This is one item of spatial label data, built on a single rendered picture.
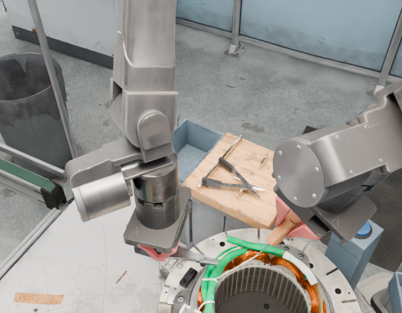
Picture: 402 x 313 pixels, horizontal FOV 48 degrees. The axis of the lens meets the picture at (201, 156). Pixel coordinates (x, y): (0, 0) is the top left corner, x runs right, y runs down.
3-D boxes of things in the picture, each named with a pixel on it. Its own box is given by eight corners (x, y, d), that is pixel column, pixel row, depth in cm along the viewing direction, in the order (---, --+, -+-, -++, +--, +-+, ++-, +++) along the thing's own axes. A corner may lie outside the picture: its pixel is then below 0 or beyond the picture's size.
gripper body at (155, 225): (123, 245, 59) (116, 212, 54) (149, 187, 66) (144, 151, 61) (170, 256, 58) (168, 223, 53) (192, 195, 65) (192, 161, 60)
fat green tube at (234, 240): (224, 244, 75) (224, 238, 73) (236, 228, 77) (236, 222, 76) (307, 289, 69) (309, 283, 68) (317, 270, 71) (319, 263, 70)
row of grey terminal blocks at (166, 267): (169, 287, 109) (168, 279, 106) (155, 276, 111) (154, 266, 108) (198, 261, 114) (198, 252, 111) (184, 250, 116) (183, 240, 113)
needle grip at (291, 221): (265, 243, 57) (288, 221, 52) (267, 232, 58) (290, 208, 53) (277, 248, 57) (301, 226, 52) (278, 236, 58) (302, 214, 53)
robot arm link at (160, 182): (185, 161, 52) (165, 130, 55) (127, 181, 50) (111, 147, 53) (186, 199, 57) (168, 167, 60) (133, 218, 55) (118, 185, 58)
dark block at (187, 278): (197, 273, 76) (197, 269, 75) (186, 289, 74) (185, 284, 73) (190, 269, 77) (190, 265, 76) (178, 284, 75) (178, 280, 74)
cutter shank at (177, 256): (159, 258, 67) (159, 255, 66) (160, 253, 68) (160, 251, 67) (200, 262, 66) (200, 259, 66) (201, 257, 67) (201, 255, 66)
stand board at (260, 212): (181, 192, 96) (181, 184, 94) (226, 139, 107) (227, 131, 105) (267, 234, 88) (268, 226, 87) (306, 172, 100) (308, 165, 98)
